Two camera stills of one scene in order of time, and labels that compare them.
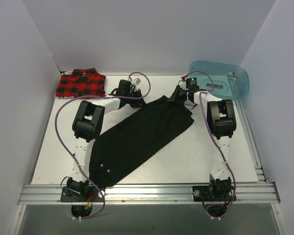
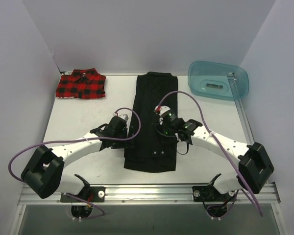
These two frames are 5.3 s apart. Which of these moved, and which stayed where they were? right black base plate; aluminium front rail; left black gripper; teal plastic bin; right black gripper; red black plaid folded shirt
Moved: left black gripper; right black gripper
Stayed: aluminium front rail; teal plastic bin; red black plaid folded shirt; right black base plate
